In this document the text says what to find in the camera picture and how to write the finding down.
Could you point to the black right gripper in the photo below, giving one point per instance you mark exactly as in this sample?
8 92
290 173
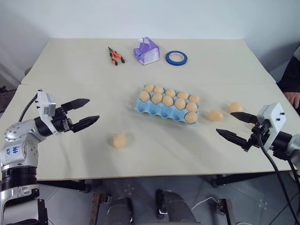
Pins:
260 138

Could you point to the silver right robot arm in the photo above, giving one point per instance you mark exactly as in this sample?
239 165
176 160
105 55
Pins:
284 145

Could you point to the dark grey rounded shape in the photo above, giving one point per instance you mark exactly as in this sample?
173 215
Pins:
175 208
120 212

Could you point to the rusty metal stand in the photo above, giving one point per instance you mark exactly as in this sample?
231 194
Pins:
226 211
97 208

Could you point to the blue egg carton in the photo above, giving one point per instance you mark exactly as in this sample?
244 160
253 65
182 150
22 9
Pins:
154 110

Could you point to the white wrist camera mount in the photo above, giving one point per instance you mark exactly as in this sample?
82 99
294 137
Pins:
44 100
274 117

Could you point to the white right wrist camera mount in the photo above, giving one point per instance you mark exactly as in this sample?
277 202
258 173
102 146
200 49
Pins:
274 117

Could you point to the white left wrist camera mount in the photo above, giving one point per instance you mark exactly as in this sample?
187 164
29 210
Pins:
44 100

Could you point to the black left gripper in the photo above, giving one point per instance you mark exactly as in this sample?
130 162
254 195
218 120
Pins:
62 122

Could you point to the bystander bare hand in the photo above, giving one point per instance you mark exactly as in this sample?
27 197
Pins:
295 98

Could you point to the purple tissue pack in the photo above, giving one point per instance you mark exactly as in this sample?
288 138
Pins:
150 55

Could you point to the beige egg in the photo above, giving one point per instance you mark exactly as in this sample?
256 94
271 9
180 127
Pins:
235 107
180 103
170 92
194 98
119 140
215 115
192 107
158 90
157 98
167 101
191 117
144 96
182 95
149 88

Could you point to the orange black pliers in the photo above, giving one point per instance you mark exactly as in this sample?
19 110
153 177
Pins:
115 57

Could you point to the blue tape roll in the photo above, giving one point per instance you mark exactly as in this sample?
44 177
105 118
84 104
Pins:
174 63

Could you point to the black object pile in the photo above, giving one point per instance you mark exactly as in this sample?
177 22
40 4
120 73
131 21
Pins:
5 98

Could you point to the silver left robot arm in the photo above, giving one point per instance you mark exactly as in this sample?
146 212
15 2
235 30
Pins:
18 143

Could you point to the black table leg bar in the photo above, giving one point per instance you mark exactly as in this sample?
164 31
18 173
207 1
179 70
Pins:
70 185
234 180

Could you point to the person in dark clothing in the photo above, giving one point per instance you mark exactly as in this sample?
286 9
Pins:
289 77

